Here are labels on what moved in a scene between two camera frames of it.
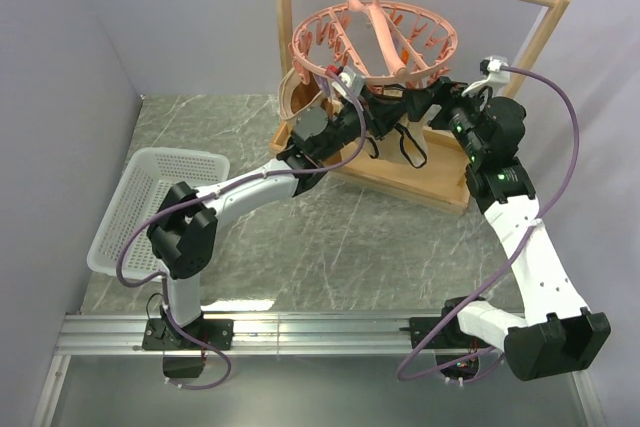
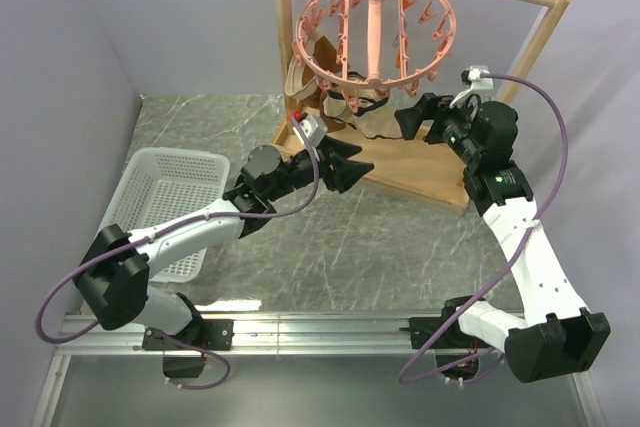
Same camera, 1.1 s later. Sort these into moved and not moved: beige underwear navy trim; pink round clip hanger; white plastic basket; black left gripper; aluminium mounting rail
Moved: pink round clip hanger; beige underwear navy trim; black left gripper
Not moved: white plastic basket; aluminium mounting rail
